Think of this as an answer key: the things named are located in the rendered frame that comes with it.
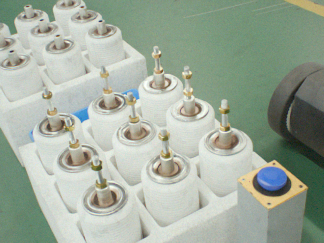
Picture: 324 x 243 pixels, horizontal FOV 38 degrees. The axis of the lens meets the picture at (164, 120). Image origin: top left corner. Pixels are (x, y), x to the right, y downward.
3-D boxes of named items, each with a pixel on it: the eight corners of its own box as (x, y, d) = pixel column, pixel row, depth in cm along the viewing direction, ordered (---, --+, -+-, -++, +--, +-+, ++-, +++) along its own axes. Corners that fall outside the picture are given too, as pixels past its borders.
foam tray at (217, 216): (180, 141, 125) (175, 84, 114) (280, 240, 97) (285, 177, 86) (39, 205, 111) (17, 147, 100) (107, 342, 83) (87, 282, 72)
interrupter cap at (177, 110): (195, 128, 89) (195, 125, 88) (163, 116, 92) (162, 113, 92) (216, 106, 93) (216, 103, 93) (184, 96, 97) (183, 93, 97)
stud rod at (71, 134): (77, 149, 84) (68, 115, 80) (80, 152, 84) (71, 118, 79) (72, 152, 84) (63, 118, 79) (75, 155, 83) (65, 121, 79)
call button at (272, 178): (273, 171, 69) (273, 161, 68) (291, 187, 66) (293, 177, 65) (251, 182, 68) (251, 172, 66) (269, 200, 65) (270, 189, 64)
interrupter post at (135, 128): (133, 140, 88) (131, 126, 86) (128, 133, 89) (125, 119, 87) (145, 135, 88) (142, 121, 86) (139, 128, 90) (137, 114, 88)
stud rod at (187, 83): (192, 100, 91) (190, 66, 87) (188, 102, 91) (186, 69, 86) (189, 98, 92) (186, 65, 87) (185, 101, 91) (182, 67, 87)
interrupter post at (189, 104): (191, 116, 92) (190, 102, 90) (181, 113, 93) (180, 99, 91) (198, 110, 93) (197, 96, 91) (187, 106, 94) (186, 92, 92)
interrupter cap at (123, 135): (127, 153, 85) (127, 150, 84) (110, 131, 90) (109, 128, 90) (164, 137, 87) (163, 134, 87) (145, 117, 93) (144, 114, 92)
